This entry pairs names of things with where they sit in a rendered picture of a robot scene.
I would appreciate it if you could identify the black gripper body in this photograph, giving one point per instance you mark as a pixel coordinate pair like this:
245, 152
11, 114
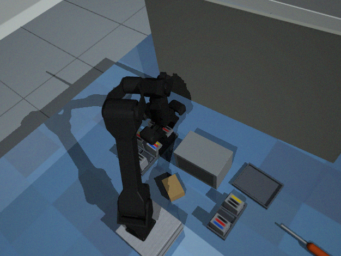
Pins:
152, 135

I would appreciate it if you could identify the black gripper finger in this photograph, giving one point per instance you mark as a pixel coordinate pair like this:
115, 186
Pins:
173, 122
163, 135

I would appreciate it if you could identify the orange-handled screwdriver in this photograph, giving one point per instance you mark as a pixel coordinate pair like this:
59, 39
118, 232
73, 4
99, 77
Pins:
311, 246

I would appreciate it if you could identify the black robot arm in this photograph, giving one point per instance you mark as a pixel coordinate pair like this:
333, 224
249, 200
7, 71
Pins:
123, 118

